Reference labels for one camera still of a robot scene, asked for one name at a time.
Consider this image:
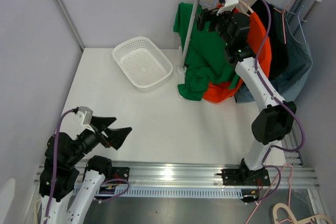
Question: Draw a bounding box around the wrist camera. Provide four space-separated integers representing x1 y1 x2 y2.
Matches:
216 0 239 16
73 106 94 132

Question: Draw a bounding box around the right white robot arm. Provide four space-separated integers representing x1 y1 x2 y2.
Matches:
196 8 296 185

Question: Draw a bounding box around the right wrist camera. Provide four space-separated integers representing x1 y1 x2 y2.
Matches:
216 0 239 16

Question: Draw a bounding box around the black mount plate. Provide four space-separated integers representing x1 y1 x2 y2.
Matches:
218 168 270 186
105 167 130 181

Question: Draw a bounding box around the beige hanger floor left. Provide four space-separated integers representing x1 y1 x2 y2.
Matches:
33 199 41 224

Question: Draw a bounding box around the black t shirt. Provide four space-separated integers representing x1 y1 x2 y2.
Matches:
251 0 289 80

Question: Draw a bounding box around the left black mount plate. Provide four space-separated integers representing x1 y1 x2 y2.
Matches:
105 167 130 181

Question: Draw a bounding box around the beige hanger on floor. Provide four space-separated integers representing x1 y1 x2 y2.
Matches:
272 203 334 224

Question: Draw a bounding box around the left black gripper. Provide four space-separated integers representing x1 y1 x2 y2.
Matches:
67 115 131 166

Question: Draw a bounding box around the white plastic basket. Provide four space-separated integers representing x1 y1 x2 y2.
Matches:
112 36 173 92

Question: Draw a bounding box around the orange t shirt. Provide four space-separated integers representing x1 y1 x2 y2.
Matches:
203 11 272 103

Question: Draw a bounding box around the green t shirt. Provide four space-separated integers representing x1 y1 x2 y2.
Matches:
172 2 240 101

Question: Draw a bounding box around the beige wooden hanger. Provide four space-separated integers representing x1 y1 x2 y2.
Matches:
238 0 255 17

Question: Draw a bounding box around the blue wire hanger right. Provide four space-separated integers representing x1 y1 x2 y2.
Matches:
289 4 307 43

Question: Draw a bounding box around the pink hanger on floor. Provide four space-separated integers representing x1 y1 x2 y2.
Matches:
245 163 295 224

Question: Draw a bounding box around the white slotted cable duct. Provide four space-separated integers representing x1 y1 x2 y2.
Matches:
70 187 244 198

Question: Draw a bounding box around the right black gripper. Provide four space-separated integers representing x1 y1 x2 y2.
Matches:
195 6 234 47

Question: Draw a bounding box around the pink wire hanger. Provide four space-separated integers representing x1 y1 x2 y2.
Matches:
273 0 295 45

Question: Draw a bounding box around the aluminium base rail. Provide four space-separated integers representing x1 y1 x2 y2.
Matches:
89 147 320 189

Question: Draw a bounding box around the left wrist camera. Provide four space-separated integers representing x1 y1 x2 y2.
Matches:
73 106 94 132

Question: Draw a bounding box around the grey blue t shirt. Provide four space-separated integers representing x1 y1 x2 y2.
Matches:
234 7 314 103

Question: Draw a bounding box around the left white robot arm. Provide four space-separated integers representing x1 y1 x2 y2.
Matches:
39 116 132 223

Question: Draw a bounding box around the right black mount plate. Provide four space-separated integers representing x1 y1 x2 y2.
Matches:
218 168 270 186

